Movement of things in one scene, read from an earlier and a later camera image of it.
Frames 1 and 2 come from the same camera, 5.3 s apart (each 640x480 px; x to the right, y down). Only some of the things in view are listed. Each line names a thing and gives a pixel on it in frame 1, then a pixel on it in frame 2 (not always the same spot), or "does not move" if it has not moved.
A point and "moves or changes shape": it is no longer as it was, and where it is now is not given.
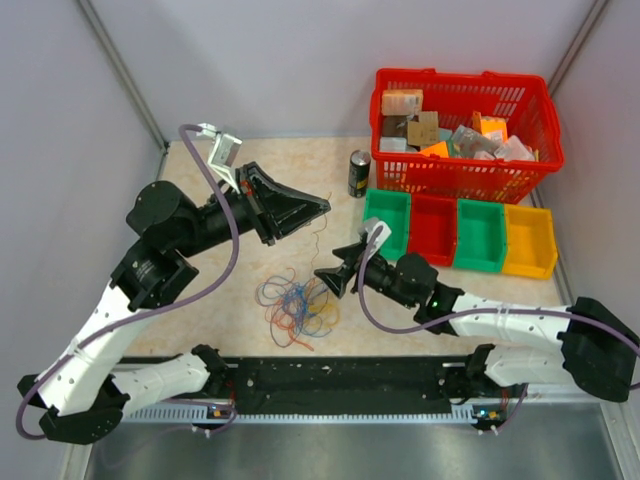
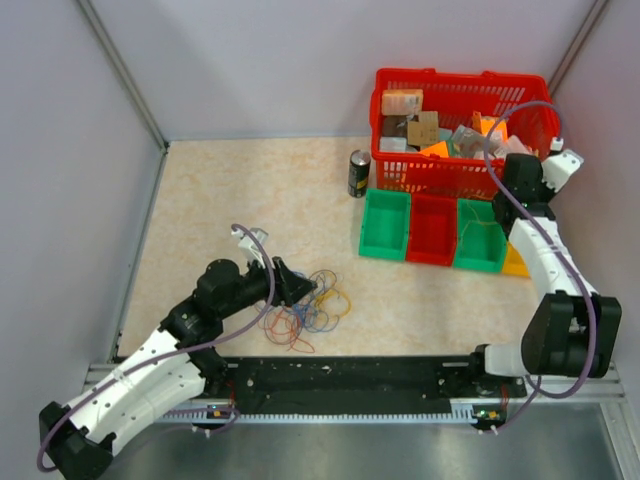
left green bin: (392, 208) does not move
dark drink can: (358, 173) does not move
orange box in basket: (402, 102) does not move
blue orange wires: (296, 311) moves or changes shape
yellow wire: (316, 238) -> (477, 221)
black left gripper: (287, 209) -> (289, 288)
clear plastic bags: (466, 142) does not move
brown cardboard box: (425, 131) does not move
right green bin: (480, 236) does not move
